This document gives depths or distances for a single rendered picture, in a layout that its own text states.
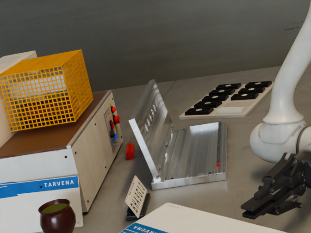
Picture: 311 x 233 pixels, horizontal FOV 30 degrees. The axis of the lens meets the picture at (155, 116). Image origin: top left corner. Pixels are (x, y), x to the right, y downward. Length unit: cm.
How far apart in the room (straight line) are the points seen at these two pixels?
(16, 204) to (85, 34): 271
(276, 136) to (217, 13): 250
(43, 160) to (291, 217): 64
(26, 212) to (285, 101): 72
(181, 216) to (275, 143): 37
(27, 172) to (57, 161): 9
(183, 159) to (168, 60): 235
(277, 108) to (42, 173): 62
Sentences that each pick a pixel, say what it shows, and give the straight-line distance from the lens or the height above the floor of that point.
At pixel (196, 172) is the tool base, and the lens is 162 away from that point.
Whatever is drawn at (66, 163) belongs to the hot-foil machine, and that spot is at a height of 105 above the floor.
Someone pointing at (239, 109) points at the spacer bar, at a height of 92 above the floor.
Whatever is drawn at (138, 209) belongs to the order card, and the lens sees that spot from 147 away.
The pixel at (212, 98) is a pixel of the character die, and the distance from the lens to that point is 231.
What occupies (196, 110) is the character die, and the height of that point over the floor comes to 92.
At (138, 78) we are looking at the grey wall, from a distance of 412.
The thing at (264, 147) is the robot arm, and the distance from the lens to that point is 150.
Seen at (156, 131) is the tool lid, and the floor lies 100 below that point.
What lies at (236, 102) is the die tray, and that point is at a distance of 224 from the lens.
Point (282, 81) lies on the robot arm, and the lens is 146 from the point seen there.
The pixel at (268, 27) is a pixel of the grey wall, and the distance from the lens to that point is 390.
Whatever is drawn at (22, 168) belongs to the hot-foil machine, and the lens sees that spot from 156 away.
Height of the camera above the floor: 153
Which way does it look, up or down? 16 degrees down
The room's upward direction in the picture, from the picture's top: 12 degrees counter-clockwise
